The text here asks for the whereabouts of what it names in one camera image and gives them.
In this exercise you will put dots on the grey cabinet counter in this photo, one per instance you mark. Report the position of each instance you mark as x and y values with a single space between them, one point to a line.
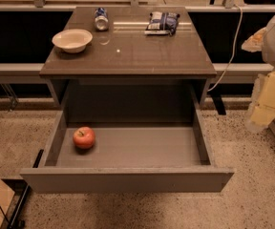
125 74

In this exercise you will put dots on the blue soda can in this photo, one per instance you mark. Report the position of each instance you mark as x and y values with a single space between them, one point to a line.
101 19

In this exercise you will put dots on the open grey top drawer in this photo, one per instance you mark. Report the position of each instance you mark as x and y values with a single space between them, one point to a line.
159 158

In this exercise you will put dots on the red apple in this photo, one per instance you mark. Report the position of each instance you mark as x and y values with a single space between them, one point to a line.
84 138

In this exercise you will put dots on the black metal floor frame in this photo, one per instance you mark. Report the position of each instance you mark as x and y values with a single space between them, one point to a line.
21 189

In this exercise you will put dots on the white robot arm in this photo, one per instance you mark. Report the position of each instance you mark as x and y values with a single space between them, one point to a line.
268 46

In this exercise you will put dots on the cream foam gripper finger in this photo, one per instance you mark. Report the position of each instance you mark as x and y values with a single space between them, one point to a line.
254 42
261 110

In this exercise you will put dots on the white ceramic bowl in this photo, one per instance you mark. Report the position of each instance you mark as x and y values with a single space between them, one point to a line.
72 41

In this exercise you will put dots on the blue white chip bag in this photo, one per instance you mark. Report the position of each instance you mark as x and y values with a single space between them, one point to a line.
162 23

